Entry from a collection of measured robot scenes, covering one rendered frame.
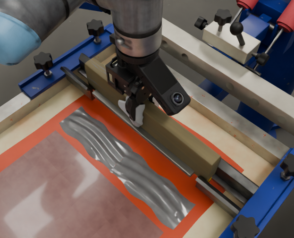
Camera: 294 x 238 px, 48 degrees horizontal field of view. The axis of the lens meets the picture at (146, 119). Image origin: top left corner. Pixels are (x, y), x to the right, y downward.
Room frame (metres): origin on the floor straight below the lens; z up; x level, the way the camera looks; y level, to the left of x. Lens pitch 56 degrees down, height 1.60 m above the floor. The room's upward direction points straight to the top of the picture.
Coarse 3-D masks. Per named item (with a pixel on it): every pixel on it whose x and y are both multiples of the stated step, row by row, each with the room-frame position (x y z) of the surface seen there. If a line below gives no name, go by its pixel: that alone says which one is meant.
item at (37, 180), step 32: (128, 128) 0.41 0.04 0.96; (0, 160) 0.33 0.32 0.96; (32, 160) 0.33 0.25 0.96; (64, 160) 0.33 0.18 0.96; (96, 160) 0.33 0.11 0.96; (0, 192) 0.26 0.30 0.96; (32, 192) 0.26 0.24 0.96; (64, 192) 0.26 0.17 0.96; (0, 224) 0.19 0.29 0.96; (32, 224) 0.19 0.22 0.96
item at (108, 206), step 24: (144, 144) 0.37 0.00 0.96; (168, 168) 0.31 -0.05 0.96; (240, 168) 0.31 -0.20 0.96; (96, 192) 0.26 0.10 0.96; (120, 192) 0.26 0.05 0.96; (192, 192) 0.26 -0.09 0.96; (72, 216) 0.21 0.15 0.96; (96, 216) 0.21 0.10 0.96; (120, 216) 0.21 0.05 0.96; (144, 216) 0.21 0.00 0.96; (192, 216) 0.21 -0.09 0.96
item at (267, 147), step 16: (112, 48) 0.66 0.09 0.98; (64, 80) 0.54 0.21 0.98; (16, 96) 0.48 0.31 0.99; (48, 96) 0.50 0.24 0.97; (192, 96) 0.48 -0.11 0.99; (208, 96) 0.48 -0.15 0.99; (0, 112) 0.44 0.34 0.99; (16, 112) 0.44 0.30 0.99; (208, 112) 0.44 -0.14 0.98; (224, 112) 0.44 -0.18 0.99; (0, 128) 0.40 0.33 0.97; (224, 128) 0.41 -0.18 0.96; (240, 128) 0.39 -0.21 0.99; (256, 128) 0.39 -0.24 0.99; (256, 144) 0.35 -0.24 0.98; (272, 144) 0.35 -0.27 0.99; (272, 160) 0.32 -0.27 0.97
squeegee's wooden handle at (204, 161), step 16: (96, 64) 0.50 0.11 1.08; (96, 80) 0.48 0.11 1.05; (112, 96) 0.44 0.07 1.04; (144, 112) 0.38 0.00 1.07; (160, 112) 0.37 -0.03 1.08; (144, 128) 0.37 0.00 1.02; (160, 128) 0.34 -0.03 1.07; (176, 128) 0.34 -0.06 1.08; (176, 144) 0.31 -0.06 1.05; (192, 144) 0.30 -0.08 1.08; (192, 160) 0.29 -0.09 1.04; (208, 160) 0.27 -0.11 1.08; (208, 176) 0.26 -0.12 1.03
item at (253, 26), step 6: (246, 18) 0.70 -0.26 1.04; (252, 18) 0.70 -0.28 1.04; (258, 18) 0.70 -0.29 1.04; (246, 24) 0.68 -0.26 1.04; (252, 24) 0.68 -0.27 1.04; (258, 24) 0.68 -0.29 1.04; (264, 24) 0.68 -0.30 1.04; (246, 30) 0.66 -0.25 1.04; (252, 30) 0.66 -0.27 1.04; (258, 30) 0.66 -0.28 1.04; (264, 30) 0.66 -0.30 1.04; (252, 36) 0.63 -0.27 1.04; (258, 36) 0.64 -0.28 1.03; (264, 36) 0.67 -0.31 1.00; (216, 48) 0.59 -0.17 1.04; (234, 60) 0.57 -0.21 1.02
